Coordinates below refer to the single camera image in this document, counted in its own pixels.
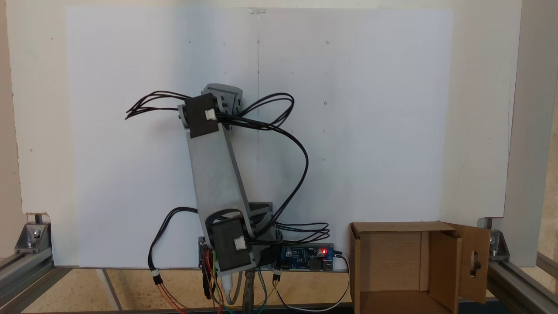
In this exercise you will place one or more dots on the clear tape piece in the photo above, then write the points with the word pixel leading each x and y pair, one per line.
pixel 257 10

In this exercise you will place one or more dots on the motor controller board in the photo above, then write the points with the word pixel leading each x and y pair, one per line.
pixel 203 250

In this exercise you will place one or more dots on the blue converter board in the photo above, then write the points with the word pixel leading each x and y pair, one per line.
pixel 305 257

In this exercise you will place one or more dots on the brown cardboard box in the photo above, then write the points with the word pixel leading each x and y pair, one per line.
pixel 392 261

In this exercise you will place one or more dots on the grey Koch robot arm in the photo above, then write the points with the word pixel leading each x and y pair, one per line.
pixel 213 174

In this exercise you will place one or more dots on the aluminium frame rail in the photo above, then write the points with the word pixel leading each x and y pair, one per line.
pixel 22 274
pixel 514 279

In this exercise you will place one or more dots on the aluminium corner bracket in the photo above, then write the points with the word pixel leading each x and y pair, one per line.
pixel 32 235
pixel 497 244

